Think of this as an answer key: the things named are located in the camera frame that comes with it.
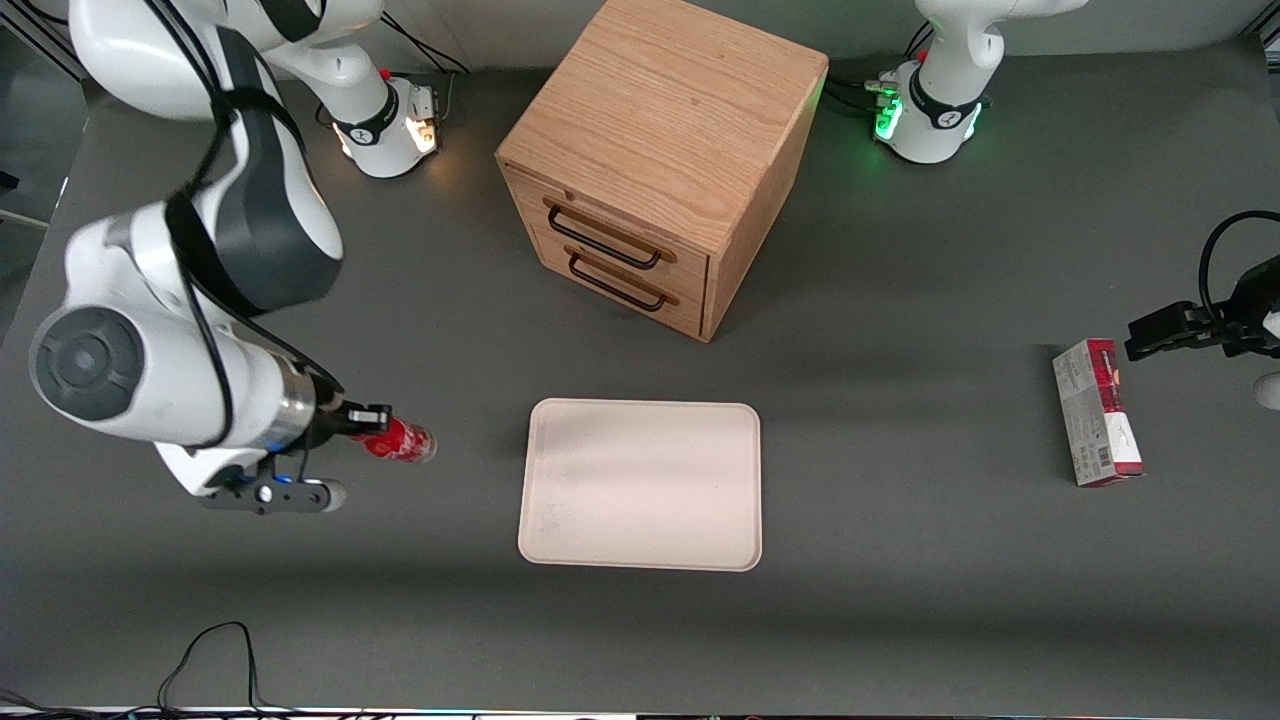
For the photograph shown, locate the black drawer handle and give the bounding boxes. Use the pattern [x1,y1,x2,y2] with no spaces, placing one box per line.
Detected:
[544,198,678,271]
[566,245,681,313]

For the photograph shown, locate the wooden drawer front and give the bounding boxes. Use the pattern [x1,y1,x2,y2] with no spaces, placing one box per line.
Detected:
[500,162,713,293]
[533,232,709,339]

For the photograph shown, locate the black right base cables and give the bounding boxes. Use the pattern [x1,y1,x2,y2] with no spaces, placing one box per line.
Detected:
[378,12,473,129]

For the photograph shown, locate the black left base cables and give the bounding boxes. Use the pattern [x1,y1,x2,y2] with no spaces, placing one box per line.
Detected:
[824,22,939,119]

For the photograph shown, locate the beige plastic tray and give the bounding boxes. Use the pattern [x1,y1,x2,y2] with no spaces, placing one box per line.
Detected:
[517,398,764,573]

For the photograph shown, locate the wooden drawer cabinet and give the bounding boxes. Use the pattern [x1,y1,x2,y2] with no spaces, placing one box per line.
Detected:
[495,0,830,344]

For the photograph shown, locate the black base cables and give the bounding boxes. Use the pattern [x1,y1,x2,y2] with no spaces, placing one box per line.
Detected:
[378,12,473,129]
[824,22,939,119]

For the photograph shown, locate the red coke bottle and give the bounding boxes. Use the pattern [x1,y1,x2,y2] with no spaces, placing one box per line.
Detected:
[353,416,439,467]

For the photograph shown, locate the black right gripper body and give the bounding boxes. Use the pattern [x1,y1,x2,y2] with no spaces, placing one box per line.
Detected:
[298,373,353,455]

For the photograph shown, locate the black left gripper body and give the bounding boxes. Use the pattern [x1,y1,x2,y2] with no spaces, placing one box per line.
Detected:
[1228,255,1280,359]

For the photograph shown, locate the black cable on table edge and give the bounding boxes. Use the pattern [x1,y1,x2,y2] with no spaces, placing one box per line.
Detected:
[0,621,301,720]

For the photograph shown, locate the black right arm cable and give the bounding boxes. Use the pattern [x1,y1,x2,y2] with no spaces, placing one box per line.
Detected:
[140,0,347,449]

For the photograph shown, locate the red grey carton box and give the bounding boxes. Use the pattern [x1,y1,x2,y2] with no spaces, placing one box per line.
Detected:
[1051,338,1146,489]

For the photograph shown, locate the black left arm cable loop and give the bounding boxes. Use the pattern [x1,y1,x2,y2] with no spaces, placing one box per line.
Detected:
[1197,210,1280,323]

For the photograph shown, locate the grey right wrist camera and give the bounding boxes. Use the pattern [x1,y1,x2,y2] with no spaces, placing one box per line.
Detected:
[198,476,348,517]

